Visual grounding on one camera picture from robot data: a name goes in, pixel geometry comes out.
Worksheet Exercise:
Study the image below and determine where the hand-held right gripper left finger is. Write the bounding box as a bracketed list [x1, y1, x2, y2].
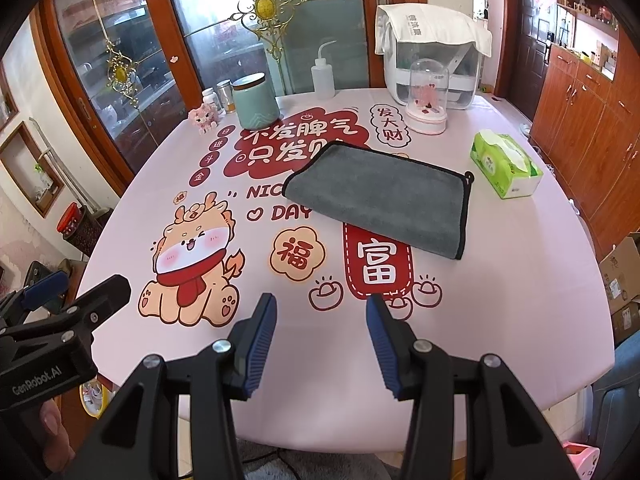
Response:
[75, 292, 279, 480]

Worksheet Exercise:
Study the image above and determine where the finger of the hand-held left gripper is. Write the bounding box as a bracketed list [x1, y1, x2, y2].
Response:
[47, 274, 132, 343]
[0, 270, 69, 328]

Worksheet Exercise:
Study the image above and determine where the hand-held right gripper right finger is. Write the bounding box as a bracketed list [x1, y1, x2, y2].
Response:
[365, 294, 568, 480]

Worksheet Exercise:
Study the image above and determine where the grey towel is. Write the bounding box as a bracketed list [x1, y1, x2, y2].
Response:
[282, 142, 475, 261]

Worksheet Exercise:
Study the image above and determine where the person's left hand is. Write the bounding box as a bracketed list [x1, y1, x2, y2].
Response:
[27, 396, 77, 477]

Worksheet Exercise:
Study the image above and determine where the pink printed tablecloth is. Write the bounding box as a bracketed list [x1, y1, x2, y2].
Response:
[77, 87, 617, 453]

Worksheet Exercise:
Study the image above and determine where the dark patterned box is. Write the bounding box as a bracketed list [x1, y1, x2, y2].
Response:
[64, 207, 114, 261]

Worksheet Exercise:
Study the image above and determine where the red basket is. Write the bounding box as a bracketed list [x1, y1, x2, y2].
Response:
[56, 202, 84, 235]

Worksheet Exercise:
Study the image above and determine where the pink block figure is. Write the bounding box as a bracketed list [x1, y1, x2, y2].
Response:
[188, 102, 222, 133]

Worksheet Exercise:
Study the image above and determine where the green tissue pack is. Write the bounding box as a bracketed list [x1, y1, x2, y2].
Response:
[470, 130, 544, 199]

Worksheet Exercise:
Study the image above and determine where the pink plastic stool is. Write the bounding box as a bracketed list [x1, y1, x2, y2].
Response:
[562, 440, 602, 480]

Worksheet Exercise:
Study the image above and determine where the glass jar with metal lid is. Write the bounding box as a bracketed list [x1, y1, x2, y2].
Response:
[216, 80, 237, 114]

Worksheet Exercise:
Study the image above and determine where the blue chair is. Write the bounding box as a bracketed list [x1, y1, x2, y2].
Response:
[585, 330, 640, 453]

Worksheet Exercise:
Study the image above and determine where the teal canister with dark lid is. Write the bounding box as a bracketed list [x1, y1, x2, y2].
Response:
[232, 73, 280, 131]

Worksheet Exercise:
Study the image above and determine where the cardboard box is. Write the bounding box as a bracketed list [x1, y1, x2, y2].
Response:
[598, 232, 640, 305]
[610, 300, 640, 346]

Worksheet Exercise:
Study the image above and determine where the clear dome with pink figure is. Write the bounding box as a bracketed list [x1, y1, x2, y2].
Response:
[404, 58, 449, 136]

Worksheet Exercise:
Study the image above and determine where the glass sliding door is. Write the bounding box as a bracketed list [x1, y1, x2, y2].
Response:
[37, 0, 373, 196]

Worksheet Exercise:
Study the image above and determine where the white squeeze bottle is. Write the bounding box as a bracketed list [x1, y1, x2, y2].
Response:
[311, 40, 338, 100]

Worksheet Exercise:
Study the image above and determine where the white countertop appliance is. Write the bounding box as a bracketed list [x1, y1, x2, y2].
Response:
[382, 40, 483, 111]

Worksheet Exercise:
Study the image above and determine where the wooden cabinet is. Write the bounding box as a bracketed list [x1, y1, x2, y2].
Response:
[529, 42, 627, 257]

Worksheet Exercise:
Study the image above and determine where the white cloth cover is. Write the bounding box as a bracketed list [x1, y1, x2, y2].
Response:
[375, 4, 493, 58]

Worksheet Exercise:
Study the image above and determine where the dark entrance door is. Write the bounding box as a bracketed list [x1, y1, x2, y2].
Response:
[495, 0, 558, 121]

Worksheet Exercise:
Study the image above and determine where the wooden wall frame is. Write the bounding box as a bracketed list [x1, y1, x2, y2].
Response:
[0, 122, 66, 219]

